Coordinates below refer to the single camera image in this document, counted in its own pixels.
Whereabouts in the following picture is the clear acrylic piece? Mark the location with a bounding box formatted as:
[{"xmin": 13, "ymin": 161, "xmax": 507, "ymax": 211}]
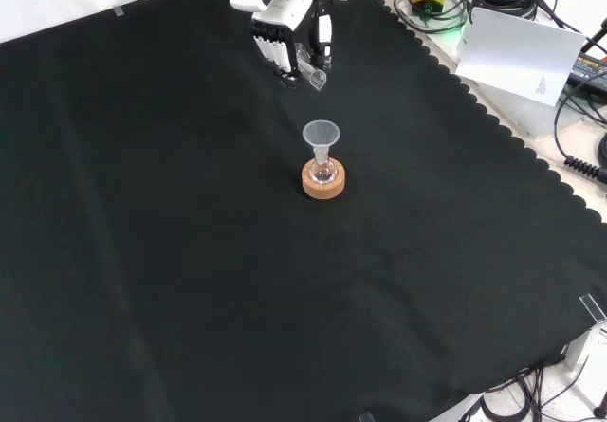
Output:
[{"xmin": 579, "ymin": 292, "xmax": 607, "ymax": 323}]

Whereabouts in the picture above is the white paper sheet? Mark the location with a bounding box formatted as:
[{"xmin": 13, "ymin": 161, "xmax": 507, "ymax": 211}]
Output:
[{"xmin": 454, "ymin": 7, "xmax": 588, "ymax": 108}]

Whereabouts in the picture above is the black table cloth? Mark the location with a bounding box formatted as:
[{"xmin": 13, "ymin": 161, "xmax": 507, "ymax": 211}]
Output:
[{"xmin": 0, "ymin": 0, "xmax": 607, "ymax": 422}]

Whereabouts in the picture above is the round-bottom glass flask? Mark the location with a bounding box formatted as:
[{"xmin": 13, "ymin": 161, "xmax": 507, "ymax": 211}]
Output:
[{"xmin": 310, "ymin": 154, "xmax": 339, "ymax": 187}]

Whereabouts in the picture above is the cork ring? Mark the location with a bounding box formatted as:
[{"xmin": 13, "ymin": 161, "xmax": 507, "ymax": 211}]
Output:
[{"xmin": 301, "ymin": 157, "xmax": 347, "ymax": 201}]

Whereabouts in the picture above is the clear plastic funnel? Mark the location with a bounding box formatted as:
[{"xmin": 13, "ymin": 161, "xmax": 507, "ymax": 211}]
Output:
[{"xmin": 302, "ymin": 119, "xmax": 341, "ymax": 165}]

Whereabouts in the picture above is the clear glass graduated cylinder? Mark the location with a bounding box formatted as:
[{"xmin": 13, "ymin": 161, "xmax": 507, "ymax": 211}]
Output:
[{"xmin": 293, "ymin": 42, "xmax": 328, "ymax": 93}]

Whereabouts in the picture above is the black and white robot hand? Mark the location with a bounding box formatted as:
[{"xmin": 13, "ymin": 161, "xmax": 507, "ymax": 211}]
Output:
[{"xmin": 249, "ymin": 0, "xmax": 334, "ymax": 90}]

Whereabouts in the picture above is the black cable with ribbed plug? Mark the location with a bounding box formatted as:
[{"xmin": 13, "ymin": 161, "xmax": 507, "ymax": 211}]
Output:
[{"xmin": 553, "ymin": 74, "xmax": 607, "ymax": 181}]

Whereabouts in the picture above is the white box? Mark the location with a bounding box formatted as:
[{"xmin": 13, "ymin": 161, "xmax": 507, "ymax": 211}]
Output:
[{"xmin": 563, "ymin": 320, "xmax": 607, "ymax": 372}]

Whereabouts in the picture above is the black floor cable bundle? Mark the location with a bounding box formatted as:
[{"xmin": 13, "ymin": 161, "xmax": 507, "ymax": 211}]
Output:
[{"xmin": 457, "ymin": 363, "xmax": 607, "ymax": 422}]

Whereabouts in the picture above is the black looped cable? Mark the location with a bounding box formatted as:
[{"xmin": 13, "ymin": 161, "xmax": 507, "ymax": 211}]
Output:
[{"xmin": 392, "ymin": 0, "xmax": 476, "ymax": 34}]

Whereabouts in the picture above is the black power adapter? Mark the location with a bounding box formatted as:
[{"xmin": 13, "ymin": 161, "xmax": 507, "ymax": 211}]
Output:
[{"xmin": 566, "ymin": 54, "xmax": 607, "ymax": 89}]

